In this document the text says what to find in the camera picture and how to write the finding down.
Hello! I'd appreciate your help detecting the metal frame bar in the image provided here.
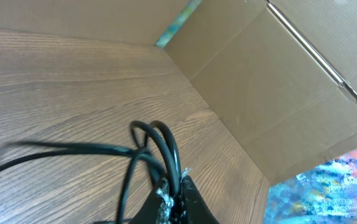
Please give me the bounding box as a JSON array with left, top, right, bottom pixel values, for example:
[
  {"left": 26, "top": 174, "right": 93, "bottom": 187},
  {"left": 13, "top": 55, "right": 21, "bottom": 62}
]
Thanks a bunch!
[{"left": 269, "top": 0, "right": 357, "bottom": 100}]

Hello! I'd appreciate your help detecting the black multi-head usb cable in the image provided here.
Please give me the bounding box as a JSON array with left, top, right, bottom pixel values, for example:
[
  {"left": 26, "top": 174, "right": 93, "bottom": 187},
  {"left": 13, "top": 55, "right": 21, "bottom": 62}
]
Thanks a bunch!
[{"left": 0, "top": 120, "right": 182, "bottom": 224}]

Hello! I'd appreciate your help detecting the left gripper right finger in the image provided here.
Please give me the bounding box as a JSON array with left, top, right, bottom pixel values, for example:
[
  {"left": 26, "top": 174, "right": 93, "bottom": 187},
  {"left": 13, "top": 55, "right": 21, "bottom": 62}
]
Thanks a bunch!
[{"left": 177, "top": 175, "right": 219, "bottom": 224}]

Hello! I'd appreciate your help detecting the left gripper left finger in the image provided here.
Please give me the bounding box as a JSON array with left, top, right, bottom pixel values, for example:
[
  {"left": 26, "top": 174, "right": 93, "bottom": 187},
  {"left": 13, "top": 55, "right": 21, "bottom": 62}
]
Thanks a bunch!
[{"left": 129, "top": 177, "right": 172, "bottom": 224}]

